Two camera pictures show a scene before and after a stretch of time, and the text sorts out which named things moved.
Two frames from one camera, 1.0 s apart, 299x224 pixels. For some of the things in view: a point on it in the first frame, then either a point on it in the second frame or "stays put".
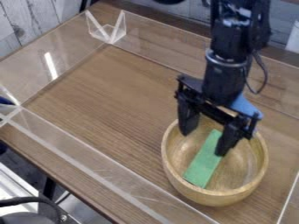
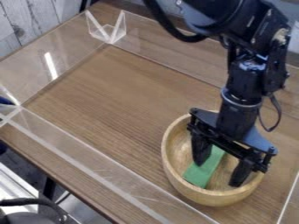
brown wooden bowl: [240, 170] stays put
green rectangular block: [201, 166] stays put
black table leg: [49, 188] stays put
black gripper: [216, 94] -> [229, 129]
